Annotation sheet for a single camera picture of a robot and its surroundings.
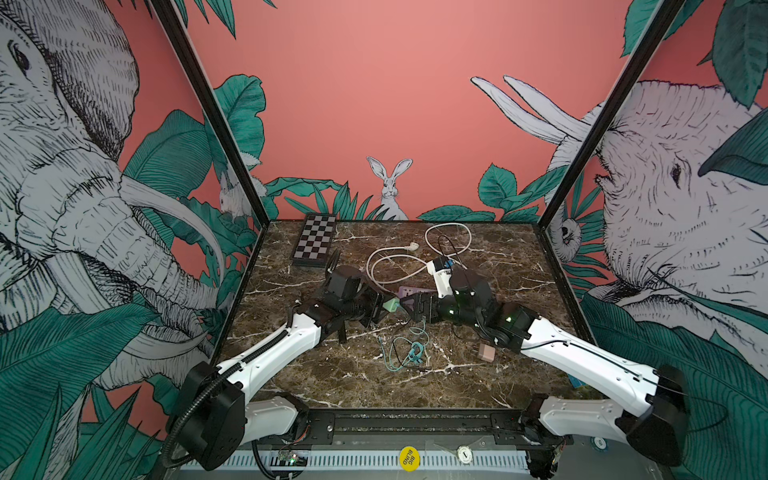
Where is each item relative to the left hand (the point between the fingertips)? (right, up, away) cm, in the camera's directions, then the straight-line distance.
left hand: (400, 295), depth 78 cm
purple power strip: (+2, -2, +20) cm, 20 cm away
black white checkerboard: (-32, +14, +31) cm, 46 cm away
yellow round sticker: (+2, -38, -8) cm, 39 cm away
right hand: (+2, +1, -6) cm, 6 cm away
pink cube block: (+25, -18, +6) cm, 31 cm away
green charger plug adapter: (-2, -3, 0) cm, 3 cm away
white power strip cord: (+4, +13, +33) cm, 36 cm away
